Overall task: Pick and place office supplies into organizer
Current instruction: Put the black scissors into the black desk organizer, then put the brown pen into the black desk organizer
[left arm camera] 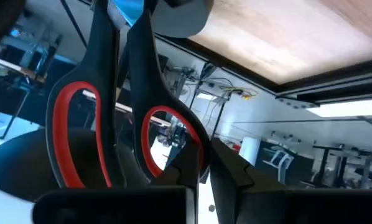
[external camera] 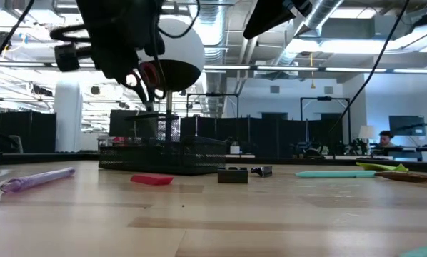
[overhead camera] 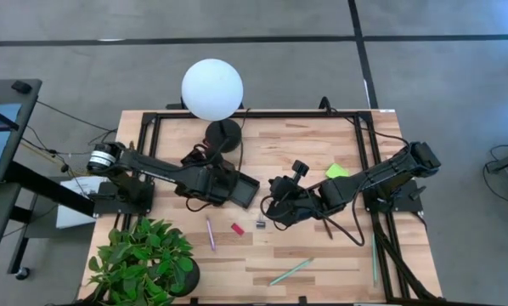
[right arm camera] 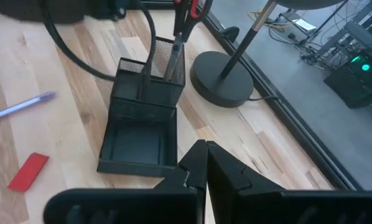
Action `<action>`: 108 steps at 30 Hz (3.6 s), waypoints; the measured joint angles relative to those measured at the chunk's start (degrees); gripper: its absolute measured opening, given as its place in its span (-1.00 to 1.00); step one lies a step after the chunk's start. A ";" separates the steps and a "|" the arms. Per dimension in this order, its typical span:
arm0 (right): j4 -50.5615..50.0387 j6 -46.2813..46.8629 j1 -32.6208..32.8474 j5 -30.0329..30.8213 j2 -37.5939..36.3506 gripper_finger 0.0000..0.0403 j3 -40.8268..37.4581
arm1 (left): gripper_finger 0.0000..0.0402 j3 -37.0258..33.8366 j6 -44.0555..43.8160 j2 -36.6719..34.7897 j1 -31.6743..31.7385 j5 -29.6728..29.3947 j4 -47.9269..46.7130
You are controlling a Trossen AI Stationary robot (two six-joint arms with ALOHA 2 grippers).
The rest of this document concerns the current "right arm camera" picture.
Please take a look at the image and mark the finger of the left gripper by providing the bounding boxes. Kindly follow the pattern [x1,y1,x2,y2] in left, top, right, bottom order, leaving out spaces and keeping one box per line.
[172,0,190,36]
[181,0,213,43]

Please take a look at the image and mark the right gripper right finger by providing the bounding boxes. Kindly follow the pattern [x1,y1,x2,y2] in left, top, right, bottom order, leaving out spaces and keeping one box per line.
[207,140,372,224]

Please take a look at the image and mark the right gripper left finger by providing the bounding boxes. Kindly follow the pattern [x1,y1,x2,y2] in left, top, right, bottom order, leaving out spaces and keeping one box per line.
[42,139,208,224]

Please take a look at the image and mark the red handled scissors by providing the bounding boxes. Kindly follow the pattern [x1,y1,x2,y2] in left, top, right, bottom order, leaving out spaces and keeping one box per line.
[163,0,214,82]

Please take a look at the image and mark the red eraser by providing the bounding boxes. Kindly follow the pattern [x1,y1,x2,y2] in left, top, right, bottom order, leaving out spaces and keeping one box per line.
[7,152,50,194]

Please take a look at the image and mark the purple pen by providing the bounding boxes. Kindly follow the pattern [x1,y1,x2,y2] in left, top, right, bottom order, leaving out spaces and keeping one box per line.
[0,90,57,124]

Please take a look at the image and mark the black mesh desk organizer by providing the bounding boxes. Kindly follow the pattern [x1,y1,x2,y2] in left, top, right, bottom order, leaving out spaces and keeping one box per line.
[96,36,187,179]

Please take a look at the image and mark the white globe table lamp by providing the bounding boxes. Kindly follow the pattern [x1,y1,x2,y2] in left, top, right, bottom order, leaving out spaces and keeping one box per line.
[189,0,346,109]

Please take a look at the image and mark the white power adapter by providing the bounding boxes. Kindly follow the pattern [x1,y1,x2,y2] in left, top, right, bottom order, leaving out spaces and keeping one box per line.
[292,17,317,32]

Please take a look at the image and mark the black computer with green light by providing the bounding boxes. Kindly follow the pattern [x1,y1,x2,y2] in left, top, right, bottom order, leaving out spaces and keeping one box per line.
[323,21,372,110]

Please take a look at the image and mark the black cable clamp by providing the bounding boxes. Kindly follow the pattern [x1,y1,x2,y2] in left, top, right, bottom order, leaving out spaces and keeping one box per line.
[221,26,241,44]

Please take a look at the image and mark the tangle of floor cables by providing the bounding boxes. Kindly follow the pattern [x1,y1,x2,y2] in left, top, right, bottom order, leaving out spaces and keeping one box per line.
[247,9,348,71]

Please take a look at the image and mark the black lamp cord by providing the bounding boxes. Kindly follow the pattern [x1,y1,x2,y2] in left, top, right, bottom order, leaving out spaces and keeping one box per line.
[247,94,281,103]

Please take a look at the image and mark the black aluminium table frame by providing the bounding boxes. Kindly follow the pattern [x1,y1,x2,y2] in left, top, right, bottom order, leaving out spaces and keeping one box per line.
[136,0,365,191]

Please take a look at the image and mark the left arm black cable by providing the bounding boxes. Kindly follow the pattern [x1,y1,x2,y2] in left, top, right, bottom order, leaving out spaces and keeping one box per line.
[40,0,158,82]

